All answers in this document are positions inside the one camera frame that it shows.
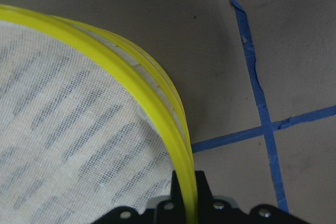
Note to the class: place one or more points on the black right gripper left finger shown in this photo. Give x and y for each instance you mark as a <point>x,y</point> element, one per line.
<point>171,210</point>

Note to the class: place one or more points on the yellow bottom steamer layer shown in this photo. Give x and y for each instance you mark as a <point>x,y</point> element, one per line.
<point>152,67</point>

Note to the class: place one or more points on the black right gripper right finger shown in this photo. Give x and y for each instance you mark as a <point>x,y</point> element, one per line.
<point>216,208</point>

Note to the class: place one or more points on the yellow steamer layer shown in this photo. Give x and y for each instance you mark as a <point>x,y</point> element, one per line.
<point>152,67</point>
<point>84,127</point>

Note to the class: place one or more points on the yellow top steamer layer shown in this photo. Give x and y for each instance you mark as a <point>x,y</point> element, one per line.
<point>84,127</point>

